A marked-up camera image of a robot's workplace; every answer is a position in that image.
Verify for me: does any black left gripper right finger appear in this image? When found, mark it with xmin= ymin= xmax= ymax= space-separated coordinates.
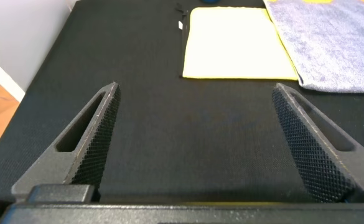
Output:
xmin=271 ymin=82 xmax=364 ymax=203

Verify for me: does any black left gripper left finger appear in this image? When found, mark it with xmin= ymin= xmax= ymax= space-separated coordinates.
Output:
xmin=11 ymin=82 xmax=121 ymax=200

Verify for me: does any grey towel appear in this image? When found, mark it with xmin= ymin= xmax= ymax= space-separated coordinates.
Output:
xmin=262 ymin=0 xmax=364 ymax=94

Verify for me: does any yellow towel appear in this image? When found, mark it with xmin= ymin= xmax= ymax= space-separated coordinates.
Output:
xmin=182 ymin=6 xmax=299 ymax=81

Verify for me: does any black table cloth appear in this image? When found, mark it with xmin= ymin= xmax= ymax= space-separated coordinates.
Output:
xmin=0 ymin=0 xmax=364 ymax=206

